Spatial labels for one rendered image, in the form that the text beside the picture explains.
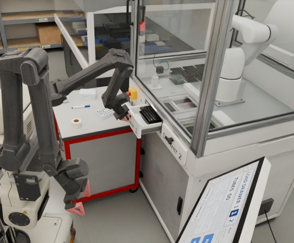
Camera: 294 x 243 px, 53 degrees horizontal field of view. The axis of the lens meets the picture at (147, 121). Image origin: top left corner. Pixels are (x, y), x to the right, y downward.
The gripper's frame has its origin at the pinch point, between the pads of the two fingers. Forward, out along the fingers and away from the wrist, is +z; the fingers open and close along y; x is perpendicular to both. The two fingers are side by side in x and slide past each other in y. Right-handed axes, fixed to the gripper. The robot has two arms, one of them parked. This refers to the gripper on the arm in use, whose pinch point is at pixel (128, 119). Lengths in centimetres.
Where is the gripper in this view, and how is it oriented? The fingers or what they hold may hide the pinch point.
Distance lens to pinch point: 190.3
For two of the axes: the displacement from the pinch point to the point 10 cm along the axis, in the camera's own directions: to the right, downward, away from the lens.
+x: -4.0, -5.5, 7.3
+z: 4.9, 5.5, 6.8
